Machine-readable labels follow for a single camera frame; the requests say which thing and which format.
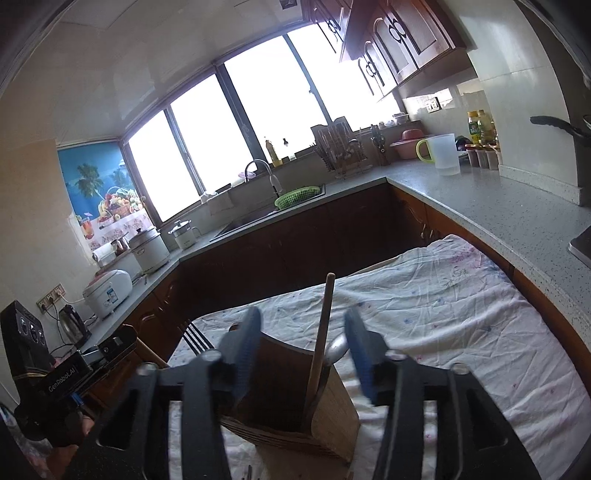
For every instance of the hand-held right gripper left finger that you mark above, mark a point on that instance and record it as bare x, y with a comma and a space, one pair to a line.
247, 350

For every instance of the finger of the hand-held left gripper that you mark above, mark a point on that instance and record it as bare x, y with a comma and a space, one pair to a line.
115, 344

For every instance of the yellow cooking oil bottle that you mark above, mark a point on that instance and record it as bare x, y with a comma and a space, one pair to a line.
487, 129
474, 129

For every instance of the metal fork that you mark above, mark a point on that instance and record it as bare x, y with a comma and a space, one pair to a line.
196, 339

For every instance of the gas stove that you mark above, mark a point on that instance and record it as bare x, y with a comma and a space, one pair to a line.
581, 251

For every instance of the metal spoon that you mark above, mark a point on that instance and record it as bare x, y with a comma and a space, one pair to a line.
336, 348

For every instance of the steel electric kettle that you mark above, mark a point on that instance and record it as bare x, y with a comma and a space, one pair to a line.
74, 325

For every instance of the wooden wall cabinets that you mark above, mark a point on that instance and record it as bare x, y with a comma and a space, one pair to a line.
406, 37

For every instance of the black wok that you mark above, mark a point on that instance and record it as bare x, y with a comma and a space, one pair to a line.
554, 123

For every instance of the wall power outlet strip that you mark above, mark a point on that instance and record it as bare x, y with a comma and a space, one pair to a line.
51, 297

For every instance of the small white electric pot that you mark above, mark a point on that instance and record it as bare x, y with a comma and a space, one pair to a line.
184, 236

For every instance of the green mug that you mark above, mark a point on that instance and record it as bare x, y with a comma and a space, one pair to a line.
443, 154

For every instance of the steel kitchen faucet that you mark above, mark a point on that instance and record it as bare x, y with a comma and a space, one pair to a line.
273, 180

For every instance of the spice jar set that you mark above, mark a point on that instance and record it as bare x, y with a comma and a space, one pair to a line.
482, 158

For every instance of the white floral tablecloth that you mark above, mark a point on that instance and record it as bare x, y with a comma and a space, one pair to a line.
438, 314

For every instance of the paper towel roll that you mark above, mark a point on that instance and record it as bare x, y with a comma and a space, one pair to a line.
104, 254

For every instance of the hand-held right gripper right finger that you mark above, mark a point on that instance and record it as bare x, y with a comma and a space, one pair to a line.
364, 357

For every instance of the green plastic basket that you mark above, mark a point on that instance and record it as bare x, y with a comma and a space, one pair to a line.
298, 196

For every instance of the small wall outlet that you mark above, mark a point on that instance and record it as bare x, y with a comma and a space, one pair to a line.
434, 105

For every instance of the kitchen window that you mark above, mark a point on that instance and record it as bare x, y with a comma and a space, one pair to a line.
258, 115

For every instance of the wooden base cabinets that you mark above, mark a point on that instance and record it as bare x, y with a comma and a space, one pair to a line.
300, 240

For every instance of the wooden utensil holder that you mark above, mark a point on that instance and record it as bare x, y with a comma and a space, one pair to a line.
286, 392

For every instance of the white dish cloth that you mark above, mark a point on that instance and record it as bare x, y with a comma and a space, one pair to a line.
216, 201

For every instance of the pink plastic bowl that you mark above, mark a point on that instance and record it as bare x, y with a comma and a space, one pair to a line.
408, 143

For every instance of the white rice cooker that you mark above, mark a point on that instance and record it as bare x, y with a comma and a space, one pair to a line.
108, 293

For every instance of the white slow cooker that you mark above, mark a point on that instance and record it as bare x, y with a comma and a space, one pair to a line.
148, 251

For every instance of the kitchen sink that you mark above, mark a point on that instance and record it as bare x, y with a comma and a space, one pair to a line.
249, 221

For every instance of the yellow dish soap bottle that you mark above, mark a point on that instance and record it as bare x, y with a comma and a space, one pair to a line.
274, 154

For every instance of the tropical fruit wall poster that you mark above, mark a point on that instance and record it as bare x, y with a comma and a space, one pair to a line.
92, 184

